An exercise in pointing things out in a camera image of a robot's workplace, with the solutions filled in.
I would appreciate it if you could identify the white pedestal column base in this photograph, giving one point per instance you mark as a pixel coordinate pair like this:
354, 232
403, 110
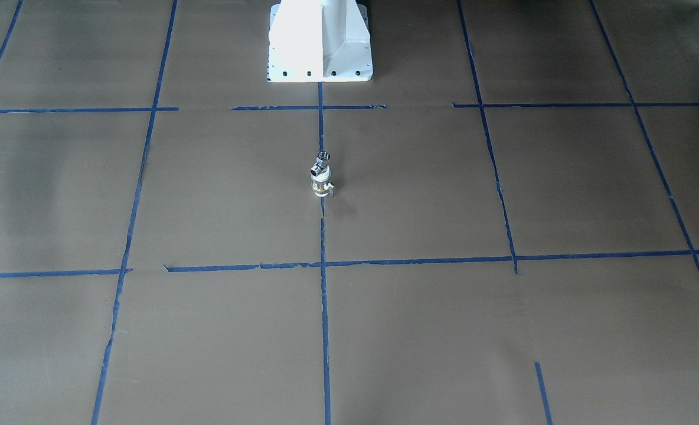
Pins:
319, 41

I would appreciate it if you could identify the chrome pipe fitting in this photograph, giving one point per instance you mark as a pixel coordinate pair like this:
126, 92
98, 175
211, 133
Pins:
321, 165

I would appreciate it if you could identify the white PPR valve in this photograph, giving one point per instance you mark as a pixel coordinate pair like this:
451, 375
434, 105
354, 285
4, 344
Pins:
321, 184

